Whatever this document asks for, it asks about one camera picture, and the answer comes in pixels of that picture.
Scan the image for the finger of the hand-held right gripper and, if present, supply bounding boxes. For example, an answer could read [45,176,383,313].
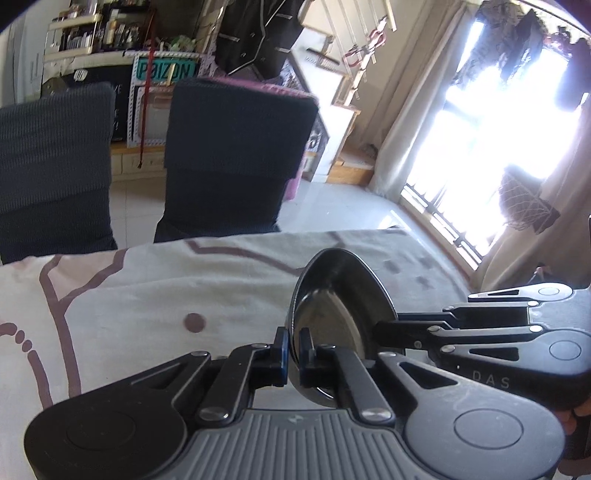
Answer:
[374,320,550,365]
[396,282,546,326]

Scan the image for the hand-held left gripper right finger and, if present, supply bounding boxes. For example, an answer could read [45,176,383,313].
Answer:
[298,328,467,424]

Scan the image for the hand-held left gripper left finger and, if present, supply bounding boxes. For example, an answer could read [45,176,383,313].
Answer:
[115,327,291,428]

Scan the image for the small round steel bowl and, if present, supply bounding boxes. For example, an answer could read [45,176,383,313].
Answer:
[285,248,407,409]

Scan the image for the person's right hand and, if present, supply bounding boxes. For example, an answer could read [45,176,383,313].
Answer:
[556,397,591,462]

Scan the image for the printed cartoon tablecloth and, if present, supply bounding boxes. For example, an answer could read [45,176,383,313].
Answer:
[0,228,486,480]

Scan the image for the wooden step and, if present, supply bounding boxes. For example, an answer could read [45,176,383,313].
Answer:
[325,158,376,186]

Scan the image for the dark grey chair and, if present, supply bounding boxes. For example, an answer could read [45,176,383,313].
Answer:
[0,82,119,267]
[154,78,320,243]

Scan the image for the beige curtain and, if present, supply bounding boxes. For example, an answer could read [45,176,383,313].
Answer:
[367,4,468,200]

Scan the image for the hanging dark clothes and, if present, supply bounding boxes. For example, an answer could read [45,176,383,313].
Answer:
[455,0,591,112]

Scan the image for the stair railing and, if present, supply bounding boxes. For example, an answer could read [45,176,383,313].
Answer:
[300,0,399,94]

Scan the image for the teal sign plate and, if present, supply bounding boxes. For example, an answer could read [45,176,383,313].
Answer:
[134,58,199,86]

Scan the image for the black vest with white trim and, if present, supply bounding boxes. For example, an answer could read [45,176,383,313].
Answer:
[215,0,308,77]

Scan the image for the black cardboard box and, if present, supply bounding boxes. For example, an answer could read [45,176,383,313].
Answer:
[44,68,134,142]

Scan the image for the white cosmetics rack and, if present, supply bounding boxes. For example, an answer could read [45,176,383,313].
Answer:
[44,13,103,59]

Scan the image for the window guard rail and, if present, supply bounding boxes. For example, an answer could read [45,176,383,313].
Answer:
[399,184,486,271]

